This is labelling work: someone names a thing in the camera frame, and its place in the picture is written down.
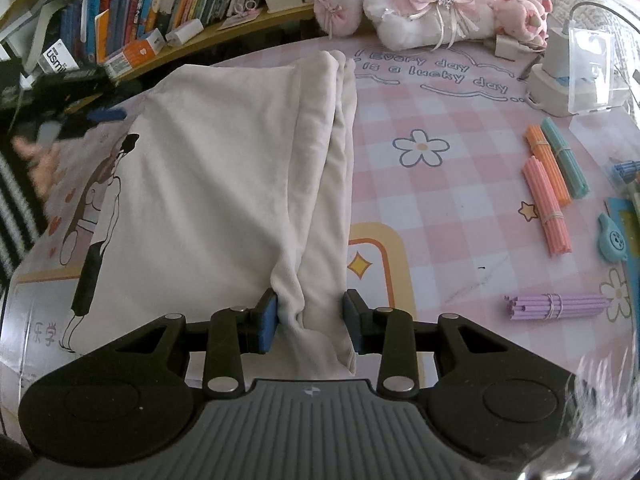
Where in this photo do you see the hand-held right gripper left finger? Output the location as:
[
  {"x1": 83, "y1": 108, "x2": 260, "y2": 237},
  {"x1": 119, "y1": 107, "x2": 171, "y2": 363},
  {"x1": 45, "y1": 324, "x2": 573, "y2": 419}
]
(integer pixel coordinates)
[{"x1": 114, "y1": 289, "x2": 279, "y2": 394}]

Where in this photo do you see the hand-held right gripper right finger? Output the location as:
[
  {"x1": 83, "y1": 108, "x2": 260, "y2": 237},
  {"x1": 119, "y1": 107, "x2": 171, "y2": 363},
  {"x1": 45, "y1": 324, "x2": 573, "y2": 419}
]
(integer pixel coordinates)
[{"x1": 343, "y1": 288, "x2": 501, "y2": 395}]

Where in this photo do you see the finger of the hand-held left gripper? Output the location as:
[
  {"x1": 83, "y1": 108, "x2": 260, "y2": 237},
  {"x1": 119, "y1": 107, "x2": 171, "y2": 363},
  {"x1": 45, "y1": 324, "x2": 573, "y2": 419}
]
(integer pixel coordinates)
[{"x1": 85, "y1": 106, "x2": 129, "y2": 123}]

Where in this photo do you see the cream printed t-shirt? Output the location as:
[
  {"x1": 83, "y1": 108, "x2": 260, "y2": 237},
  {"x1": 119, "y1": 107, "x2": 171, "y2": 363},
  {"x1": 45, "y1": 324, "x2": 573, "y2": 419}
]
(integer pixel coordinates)
[{"x1": 50, "y1": 49, "x2": 360, "y2": 378}]

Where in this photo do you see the person's left forearm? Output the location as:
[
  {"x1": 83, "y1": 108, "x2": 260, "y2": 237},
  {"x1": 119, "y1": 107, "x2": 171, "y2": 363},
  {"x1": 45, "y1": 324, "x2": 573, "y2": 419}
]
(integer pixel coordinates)
[{"x1": 0, "y1": 152, "x2": 46, "y2": 281}]

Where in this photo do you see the person's left hand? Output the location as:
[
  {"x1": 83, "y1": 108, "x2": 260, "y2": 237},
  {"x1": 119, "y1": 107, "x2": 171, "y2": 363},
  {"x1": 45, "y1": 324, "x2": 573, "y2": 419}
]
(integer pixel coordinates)
[{"x1": 12, "y1": 137, "x2": 58, "y2": 196}]

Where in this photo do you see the tall blue orange white box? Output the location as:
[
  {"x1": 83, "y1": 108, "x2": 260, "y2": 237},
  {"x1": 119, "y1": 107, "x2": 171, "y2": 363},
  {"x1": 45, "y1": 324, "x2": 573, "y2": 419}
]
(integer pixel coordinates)
[{"x1": 40, "y1": 37, "x2": 81, "y2": 74}]

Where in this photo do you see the flat orange white box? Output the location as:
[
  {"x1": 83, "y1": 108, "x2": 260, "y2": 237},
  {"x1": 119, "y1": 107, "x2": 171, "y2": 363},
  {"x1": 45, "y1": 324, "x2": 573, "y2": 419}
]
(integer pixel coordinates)
[{"x1": 102, "y1": 27, "x2": 166, "y2": 78}]

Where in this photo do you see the small white case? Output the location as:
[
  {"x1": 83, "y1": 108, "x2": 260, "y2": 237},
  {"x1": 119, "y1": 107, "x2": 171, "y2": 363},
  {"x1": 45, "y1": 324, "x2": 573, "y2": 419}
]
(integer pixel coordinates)
[{"x1": 165, "y1": 19, "x2": 205, "y2": 46}]

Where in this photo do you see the white bookshelf with wooden boards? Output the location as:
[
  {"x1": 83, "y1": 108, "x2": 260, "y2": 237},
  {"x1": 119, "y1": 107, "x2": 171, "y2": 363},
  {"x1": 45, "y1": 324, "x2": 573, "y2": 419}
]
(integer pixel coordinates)
[{"x1": 0, "y1": 0, "x2": 323, "y2": 86}]

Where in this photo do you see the purple straw bundle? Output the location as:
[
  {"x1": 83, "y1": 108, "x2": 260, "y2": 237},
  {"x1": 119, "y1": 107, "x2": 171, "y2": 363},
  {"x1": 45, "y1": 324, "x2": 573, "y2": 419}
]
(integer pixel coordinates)
[{"x1": 504, "y1": 292, "x2": 611, "y2": 320}]

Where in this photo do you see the pink straw bundle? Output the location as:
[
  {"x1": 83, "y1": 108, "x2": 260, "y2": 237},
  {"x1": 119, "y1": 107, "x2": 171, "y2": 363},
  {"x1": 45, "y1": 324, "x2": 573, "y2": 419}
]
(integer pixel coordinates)
[{"x1": 521, "y1": 156, "x2": 572, "y2": 257}]

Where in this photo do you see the orange straw bundle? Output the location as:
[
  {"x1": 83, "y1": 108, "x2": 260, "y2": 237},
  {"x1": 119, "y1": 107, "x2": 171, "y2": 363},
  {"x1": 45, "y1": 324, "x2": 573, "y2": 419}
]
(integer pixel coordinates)
[{"x1": 524, "y1": 125, "x2": 572, "y2": 207}]

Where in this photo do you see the white fluffy trim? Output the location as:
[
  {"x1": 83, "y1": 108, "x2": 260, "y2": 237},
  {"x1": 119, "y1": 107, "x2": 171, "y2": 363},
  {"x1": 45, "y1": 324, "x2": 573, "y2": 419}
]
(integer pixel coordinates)
[{"x1": 520, "y1": 350, "x2": 640, "y2": 480}]

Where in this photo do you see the teal straw bundle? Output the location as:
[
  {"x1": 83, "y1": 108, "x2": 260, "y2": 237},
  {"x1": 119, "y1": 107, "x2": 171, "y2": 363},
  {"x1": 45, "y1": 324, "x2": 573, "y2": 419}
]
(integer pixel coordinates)
[{"x1": 541, "y1": 117, "x2": 590, "y2": 198}]

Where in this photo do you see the teal round gadget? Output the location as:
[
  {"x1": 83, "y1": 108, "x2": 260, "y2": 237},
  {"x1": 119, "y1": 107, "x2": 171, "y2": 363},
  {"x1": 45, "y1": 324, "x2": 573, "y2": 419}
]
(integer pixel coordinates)
[{"x1": 596, "y1": 212, "x2": 630, "y2": 263}]

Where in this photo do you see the white power strip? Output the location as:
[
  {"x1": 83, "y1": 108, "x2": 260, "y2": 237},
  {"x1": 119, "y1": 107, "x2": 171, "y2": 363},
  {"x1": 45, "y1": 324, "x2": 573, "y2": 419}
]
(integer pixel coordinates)
[{"x1": 527, "y1": 62, "x2": 626, "y2": 117}]

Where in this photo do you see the blue straw bundle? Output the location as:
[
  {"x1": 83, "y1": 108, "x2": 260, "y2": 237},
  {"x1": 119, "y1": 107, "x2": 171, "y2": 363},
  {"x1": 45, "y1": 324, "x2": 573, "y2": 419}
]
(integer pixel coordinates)
[{"x1": 612, "y1": 160, "x2": 640, "y2": 184}]

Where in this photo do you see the white pink plush bunny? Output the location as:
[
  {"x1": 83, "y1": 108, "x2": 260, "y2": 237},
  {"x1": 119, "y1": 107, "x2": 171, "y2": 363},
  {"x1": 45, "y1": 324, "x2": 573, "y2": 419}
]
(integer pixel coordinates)
[{"x1": 314, "y1": 0, "x2": 496, "y2": 52}]

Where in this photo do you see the small white cube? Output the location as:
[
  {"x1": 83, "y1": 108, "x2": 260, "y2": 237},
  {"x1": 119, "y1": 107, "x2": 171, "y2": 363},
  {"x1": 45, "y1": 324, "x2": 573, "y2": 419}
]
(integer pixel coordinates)
[{"x1": 495, "y1": 35, "x2": 531, "y2": 59}]

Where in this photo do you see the white charger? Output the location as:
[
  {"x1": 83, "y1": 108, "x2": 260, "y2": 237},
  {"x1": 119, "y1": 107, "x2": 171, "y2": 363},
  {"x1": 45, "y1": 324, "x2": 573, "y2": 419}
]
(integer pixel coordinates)
[{"x1": 545, "y1": 25, "x2": 576, "y2": 76}]

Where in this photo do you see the clear acrylic stand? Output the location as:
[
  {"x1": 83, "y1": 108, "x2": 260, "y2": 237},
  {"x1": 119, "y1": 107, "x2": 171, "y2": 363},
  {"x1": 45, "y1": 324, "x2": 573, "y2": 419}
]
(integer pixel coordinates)
[{"x1": 567, "y1": 27, "x2": 614, "y2": 113}]

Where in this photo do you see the small pink plush pig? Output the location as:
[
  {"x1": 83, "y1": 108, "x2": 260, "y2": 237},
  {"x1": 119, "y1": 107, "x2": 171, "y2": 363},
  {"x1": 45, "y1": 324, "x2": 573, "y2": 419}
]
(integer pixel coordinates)
[{"x1": 492, "y1": 0, "x2": 553, "y2": 48}]

